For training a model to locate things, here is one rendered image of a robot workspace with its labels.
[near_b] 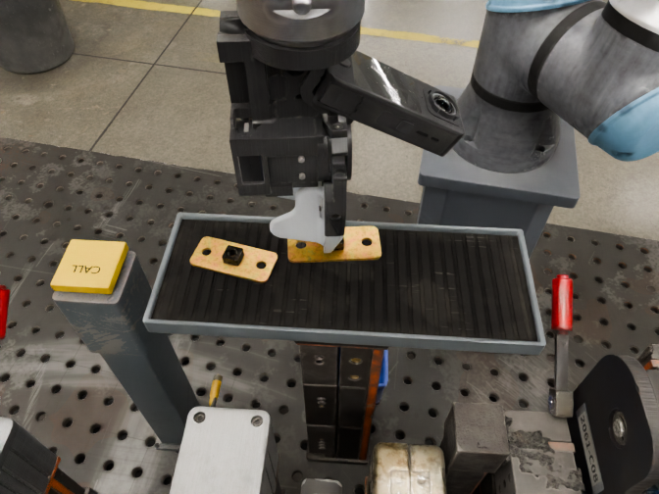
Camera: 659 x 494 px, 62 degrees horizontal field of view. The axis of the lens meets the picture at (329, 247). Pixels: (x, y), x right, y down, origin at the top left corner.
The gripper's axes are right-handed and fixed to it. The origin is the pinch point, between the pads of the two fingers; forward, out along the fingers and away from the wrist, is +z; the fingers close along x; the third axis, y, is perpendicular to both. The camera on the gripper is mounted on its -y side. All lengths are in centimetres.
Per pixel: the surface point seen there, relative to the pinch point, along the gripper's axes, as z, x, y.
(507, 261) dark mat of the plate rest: 7.2, -1.2, -17.7
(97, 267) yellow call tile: 7.1, -2.8, 23.7
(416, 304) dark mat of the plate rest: 7.2, 3.4, -7.7
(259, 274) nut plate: 6.9, -0.7, 7.4
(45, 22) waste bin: 99, -225, 124
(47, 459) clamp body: 26.5, 9.4, 33.1
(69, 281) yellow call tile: 7.2, -1.2, 26.1
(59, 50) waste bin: 115, -226, 124
